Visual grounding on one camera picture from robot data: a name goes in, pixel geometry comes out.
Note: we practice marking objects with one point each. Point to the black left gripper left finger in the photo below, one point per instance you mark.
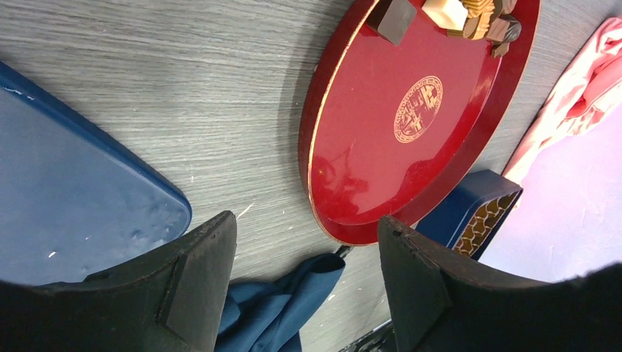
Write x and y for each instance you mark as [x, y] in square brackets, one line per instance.
[168, 299]

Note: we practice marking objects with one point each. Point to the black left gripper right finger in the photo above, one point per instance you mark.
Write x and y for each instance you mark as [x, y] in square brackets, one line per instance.
[440, 300]

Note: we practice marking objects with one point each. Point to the blue tin lid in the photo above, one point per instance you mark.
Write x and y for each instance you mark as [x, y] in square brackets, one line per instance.
[74, 201]

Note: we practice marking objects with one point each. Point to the red round tray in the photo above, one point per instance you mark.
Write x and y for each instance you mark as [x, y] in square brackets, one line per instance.
[391, 130]

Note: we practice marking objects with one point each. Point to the blue chocolate tin box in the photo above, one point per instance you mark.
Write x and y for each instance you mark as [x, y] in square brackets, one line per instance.
[469, 217]

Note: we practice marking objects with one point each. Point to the dark blue cloth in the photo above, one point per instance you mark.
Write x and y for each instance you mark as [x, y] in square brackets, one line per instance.
[268, 316]

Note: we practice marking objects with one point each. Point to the salmon pink cloth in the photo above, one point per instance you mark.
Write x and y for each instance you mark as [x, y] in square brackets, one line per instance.
[584, 95]

